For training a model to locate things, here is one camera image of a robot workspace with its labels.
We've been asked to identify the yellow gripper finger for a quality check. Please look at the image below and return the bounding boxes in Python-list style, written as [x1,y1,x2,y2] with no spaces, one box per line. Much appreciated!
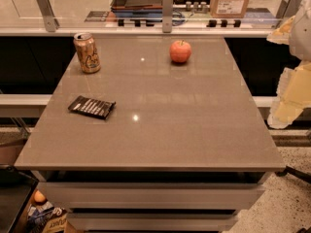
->
[267,61,311,129]
[266,16,294,45]

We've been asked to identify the red apple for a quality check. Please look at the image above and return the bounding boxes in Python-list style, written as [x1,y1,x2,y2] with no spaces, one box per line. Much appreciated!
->
[169,40,191,63]

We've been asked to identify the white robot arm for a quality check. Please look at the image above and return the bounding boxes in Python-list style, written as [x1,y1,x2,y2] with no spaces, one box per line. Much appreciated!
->
[266,0,311,129]

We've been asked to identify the cardboard box with label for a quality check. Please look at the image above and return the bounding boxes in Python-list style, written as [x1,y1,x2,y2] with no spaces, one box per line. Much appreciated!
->
[210,0,249,18]

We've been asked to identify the black chair leg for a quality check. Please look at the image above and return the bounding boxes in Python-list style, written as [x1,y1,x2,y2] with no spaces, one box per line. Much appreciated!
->
[276,166,311,184]

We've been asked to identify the gold soda can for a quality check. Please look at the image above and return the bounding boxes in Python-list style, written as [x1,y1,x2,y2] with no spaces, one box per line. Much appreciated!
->
[73,33,101,74]

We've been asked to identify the black snack bar packet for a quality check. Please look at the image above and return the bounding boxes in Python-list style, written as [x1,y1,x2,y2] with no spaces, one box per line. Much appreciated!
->
[68,95,116,119]

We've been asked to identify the upper grey drawer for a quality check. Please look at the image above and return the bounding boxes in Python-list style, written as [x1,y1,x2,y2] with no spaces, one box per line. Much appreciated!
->
[38,183,264,210]

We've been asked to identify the grey drawer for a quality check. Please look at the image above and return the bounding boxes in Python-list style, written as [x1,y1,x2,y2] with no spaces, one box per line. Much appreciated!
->
[38,183,264,210]
[68,214,237,232]

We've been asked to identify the lower grey drawer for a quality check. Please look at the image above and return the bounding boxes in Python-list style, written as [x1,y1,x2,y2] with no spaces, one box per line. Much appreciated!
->
[68,214,237,232]

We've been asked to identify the small orange fruit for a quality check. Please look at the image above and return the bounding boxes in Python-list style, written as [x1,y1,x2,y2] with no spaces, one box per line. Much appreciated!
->
[33,190,47,204]

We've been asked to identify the snack bags in bin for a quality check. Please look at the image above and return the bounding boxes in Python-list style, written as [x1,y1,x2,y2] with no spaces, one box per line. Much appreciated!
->
[26,202,67,233]

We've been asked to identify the right metal glass bracket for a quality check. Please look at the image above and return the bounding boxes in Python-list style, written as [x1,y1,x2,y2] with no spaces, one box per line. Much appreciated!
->
[276,0,302,23]

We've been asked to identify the metal glass bracket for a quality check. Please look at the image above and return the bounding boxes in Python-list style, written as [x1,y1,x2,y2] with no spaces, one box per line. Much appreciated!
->
[276,0,302,23]
[162,0,173,33]
[36,0,59,32]

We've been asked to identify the middle metal glass bracket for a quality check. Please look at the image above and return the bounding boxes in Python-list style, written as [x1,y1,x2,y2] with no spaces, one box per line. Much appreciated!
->
[162,0,173,33]

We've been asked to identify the left metal glass bracket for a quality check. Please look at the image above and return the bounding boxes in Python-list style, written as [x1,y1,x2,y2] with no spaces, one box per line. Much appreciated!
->
[36,0,59,32]

